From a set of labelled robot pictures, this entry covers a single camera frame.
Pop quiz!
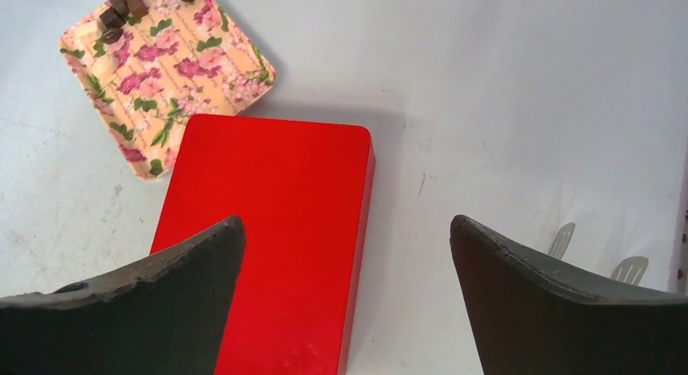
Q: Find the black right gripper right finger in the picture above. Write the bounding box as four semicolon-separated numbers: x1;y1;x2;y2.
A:
449;215;687;374

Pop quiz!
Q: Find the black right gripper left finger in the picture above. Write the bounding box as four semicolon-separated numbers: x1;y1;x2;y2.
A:
1;216;246;374

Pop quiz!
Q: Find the steel tongs white handle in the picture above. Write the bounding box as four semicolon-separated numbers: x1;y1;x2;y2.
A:
548;222;649;286

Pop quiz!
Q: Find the red box lid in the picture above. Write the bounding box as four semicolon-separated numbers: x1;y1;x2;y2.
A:
152;114;375;374

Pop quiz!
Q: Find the white oval chocolate on tray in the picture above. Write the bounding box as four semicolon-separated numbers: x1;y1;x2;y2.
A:
91;54;120;81

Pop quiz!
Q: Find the white square chocolate on tray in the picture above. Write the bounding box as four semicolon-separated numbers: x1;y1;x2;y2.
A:
75;26;102;45

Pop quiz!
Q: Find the dark chocolate on tray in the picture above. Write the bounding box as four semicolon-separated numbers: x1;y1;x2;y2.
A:
99;0;148;45

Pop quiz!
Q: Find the floral serving tray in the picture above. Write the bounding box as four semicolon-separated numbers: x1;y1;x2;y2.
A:
58;0;276;180

